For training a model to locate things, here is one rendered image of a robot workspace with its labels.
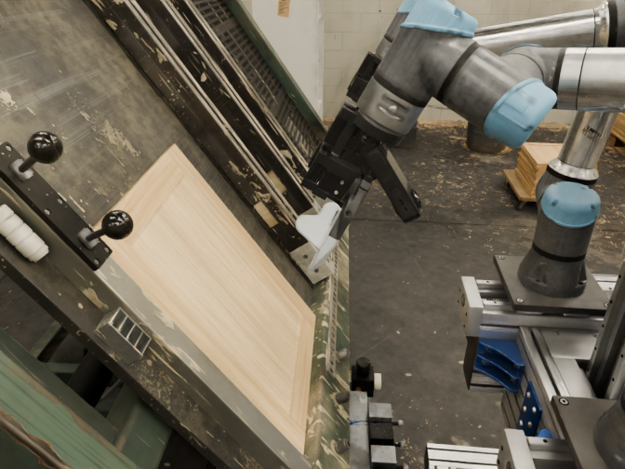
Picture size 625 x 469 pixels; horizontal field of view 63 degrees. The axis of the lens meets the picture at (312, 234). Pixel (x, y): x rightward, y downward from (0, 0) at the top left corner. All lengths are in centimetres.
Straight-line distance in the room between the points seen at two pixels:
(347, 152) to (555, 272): 74
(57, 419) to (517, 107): 59
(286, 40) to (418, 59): 430
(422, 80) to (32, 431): 55
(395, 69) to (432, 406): 195
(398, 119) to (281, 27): 428
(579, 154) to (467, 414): 140
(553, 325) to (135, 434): 97
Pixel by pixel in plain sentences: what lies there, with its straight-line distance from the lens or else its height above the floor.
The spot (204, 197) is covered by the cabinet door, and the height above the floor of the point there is 125.
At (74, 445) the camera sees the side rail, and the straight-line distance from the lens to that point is 64.
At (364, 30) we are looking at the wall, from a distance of 623.
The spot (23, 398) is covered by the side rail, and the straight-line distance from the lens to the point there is 62.
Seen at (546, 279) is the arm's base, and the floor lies 108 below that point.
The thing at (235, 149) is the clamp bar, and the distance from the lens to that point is 135.
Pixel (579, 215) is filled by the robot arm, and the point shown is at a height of 124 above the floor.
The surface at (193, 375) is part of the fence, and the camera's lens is 84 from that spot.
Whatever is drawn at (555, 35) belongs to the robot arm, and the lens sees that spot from 115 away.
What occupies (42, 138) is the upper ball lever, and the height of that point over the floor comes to 154.
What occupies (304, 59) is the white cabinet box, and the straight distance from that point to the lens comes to 489.
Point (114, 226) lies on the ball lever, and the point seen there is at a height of 144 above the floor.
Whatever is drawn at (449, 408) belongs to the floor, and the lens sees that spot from 243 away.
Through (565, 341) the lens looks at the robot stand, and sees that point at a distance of 133.
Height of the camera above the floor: 172
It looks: 28 degrees down
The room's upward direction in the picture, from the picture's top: straight up
